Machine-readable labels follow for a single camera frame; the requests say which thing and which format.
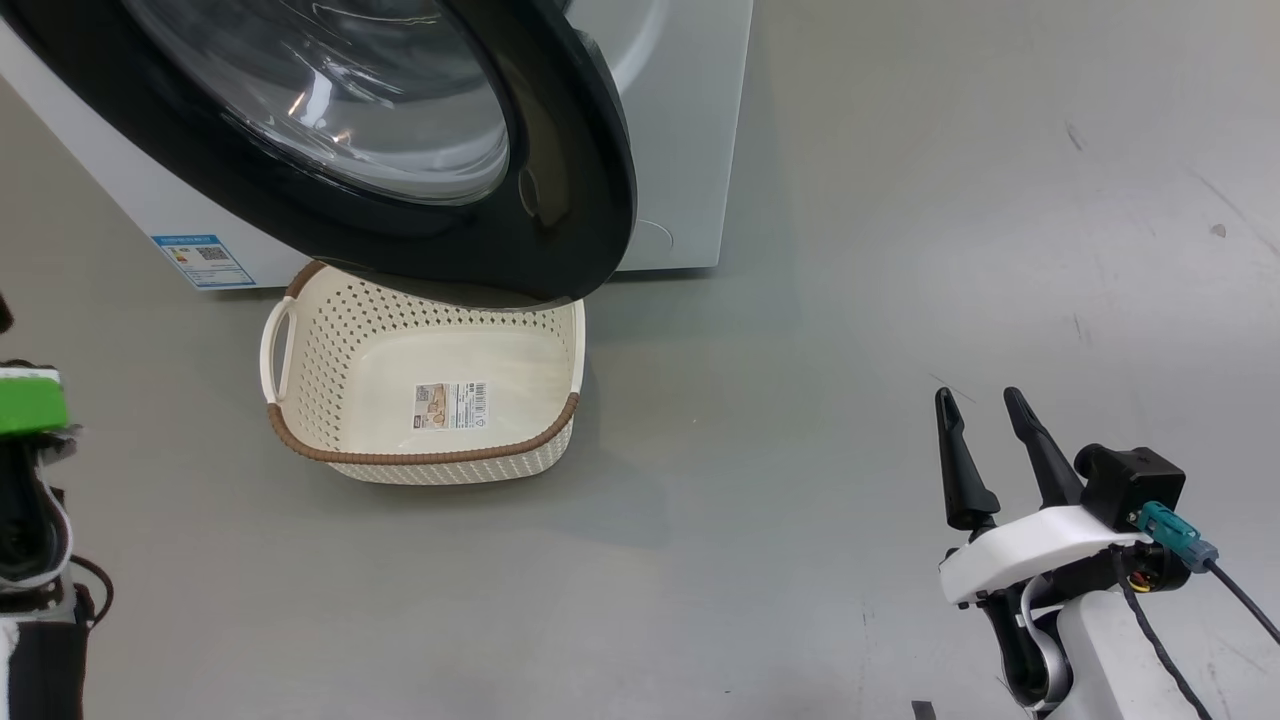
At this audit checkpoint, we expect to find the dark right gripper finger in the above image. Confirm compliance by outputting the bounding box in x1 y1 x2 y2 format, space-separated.
934 388 1002 532
1003 387 1087 512

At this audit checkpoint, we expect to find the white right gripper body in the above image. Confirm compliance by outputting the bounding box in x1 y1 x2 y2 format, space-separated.
938 505 1152 607

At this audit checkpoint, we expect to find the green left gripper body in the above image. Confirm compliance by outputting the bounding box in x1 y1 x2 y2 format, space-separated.
0 365 72 439

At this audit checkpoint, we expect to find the white perforated brown-rimmed laundry basket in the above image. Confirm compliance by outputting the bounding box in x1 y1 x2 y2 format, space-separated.
260 260 588 488

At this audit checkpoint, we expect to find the basket product label sticker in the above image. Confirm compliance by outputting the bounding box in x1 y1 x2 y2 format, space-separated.
414 380 492 432

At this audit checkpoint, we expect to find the white front-load washing machine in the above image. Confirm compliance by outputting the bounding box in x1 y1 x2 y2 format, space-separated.
0 0 756 292

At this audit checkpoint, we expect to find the blue energy label sticker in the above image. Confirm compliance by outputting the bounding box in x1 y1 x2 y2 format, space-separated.
150 234 258 292

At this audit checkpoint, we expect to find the round white filter cover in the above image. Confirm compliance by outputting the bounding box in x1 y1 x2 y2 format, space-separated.
622 218 677 270

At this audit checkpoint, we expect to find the teal-plug right camera cable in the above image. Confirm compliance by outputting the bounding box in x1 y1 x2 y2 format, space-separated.
1135 502 1280 647

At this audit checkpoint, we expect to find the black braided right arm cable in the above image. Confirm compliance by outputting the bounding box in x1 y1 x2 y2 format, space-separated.
1110 545 1217 720

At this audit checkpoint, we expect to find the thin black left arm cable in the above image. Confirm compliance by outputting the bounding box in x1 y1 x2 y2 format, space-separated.
68 556 115 630

